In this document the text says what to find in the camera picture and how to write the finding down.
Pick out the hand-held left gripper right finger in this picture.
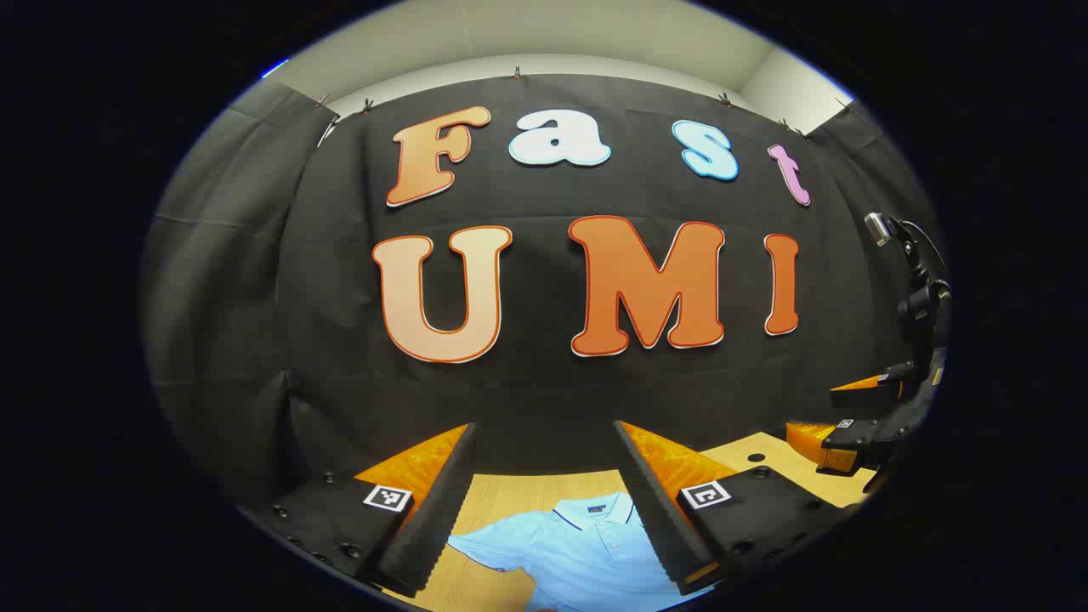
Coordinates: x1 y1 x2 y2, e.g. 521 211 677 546
614 420 864 596

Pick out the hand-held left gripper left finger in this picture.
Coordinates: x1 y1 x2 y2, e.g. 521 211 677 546
238 422 479 598

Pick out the light blue T-shirt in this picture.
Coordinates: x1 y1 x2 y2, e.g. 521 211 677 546
448 491 715 612

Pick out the black backdrop cloth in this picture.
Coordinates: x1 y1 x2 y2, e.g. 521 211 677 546
140 72 944 511

